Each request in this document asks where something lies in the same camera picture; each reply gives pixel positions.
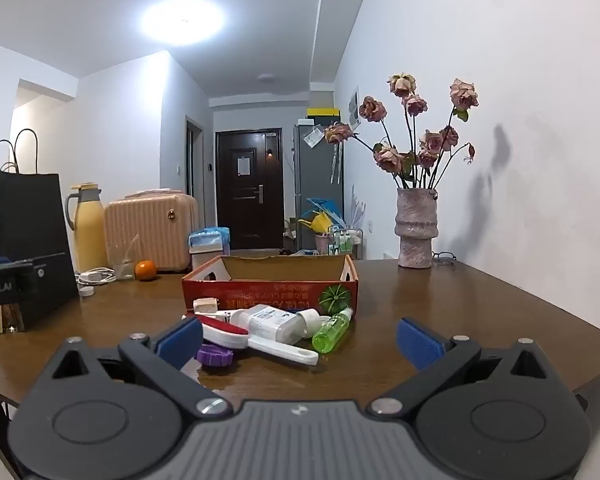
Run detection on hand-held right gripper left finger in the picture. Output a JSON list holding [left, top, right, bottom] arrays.
[[44, 316, 231, 418]]

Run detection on blue folding rack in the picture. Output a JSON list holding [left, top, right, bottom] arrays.
[[307, 197, 344, 222]]

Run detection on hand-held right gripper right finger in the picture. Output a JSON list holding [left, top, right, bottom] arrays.
[[370, 317, 561, 417]]

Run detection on yellow and black box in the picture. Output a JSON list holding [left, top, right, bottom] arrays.
[[307, 106, 341, 126]]

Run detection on white cream tube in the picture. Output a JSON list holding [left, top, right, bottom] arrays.
[[215, 307, 333, 339]]

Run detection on black paper bag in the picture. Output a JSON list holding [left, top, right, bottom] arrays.
[[0, 128, 80, 333]]

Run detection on purple round lid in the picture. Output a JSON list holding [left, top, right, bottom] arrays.
[[197, 344, 235, 369]]

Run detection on yellow watering can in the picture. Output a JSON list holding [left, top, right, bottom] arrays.
[[299, 212, 331, 234]]

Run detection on clear glass cup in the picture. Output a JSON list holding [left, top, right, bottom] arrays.
[[110, 234, 140, 281]]

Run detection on yellow thermos jug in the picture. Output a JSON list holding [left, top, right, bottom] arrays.
[[64, 183, 109, 273]]

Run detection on pink ribbed suitcase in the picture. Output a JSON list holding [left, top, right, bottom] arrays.
[[104, 191, 201, 273]]

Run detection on round ceiling lamp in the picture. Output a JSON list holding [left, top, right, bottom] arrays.
[[140, 0, 228, 46]]

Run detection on pink ceramic vase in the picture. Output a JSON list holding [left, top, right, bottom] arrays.
[[395, 187, 439, 269]]

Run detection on wire rack with bottles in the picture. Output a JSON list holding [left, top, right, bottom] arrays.
[[330, 227, 363, 259]]

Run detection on dark side doorway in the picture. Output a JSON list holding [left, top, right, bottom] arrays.
[[186, 115, 203, 201]]

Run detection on white charger with cable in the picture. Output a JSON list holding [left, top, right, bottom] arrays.
[[77, 267, 116, 286]]

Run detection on green white tube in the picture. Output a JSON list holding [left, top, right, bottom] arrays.
[[312, 308, 355, 354]]

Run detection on white tissue box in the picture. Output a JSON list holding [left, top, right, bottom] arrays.
[[189, 226, 231, 271]]

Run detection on white labelled bottle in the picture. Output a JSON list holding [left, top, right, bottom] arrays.
[[230, 304, 307, 346]]

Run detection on dried pink roses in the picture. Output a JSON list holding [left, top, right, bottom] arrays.
[[324, 72, 480, 191]]

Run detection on red cardboard box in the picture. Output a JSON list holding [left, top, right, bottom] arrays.
[[182, 254, 357, 321]]

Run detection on grey refrigerator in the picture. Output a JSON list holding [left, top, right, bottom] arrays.
[[293, 122, 345, 252]]

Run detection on red and white lint brush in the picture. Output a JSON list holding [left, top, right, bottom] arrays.
[[199, 315, 319, 368]]

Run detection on dark brown entrance door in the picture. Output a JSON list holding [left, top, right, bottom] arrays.
[[216, 129, 283, 251]]

